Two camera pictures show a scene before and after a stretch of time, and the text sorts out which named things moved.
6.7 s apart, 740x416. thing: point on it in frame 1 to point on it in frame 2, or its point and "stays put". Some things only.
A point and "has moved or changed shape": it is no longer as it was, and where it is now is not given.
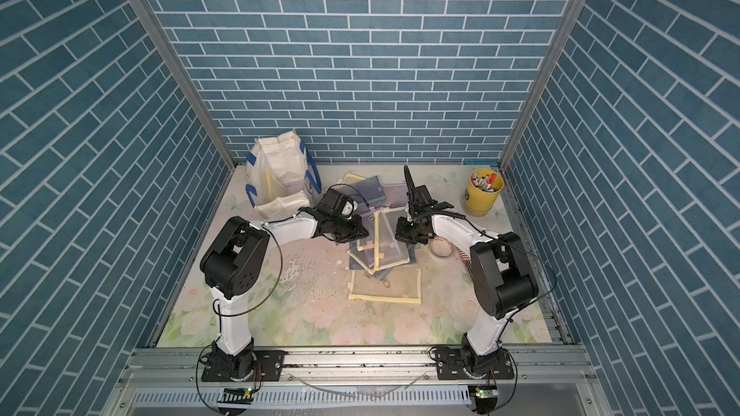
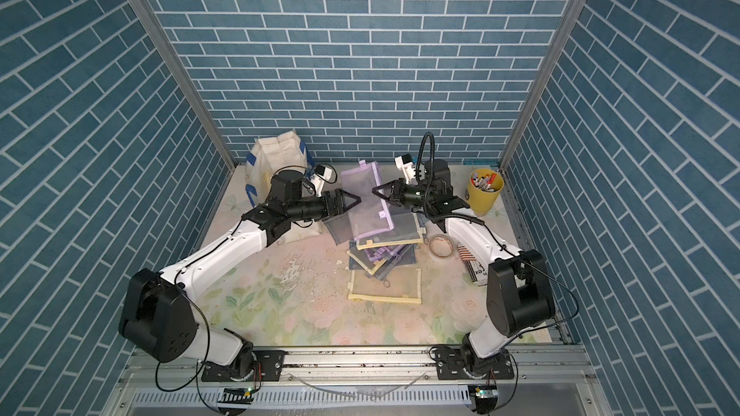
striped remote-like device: (466, 260) stays put
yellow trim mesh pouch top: (390, 238) has moved or changed shape
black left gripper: (356, 233) to (335, 203)
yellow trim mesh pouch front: (400, 285) stays put
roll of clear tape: (440, 247) stays put
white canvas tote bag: (282, 178) stays put
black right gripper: (402, 234) to (399, 194)
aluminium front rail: (361, 368) stays put
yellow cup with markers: (482, 192) stays put
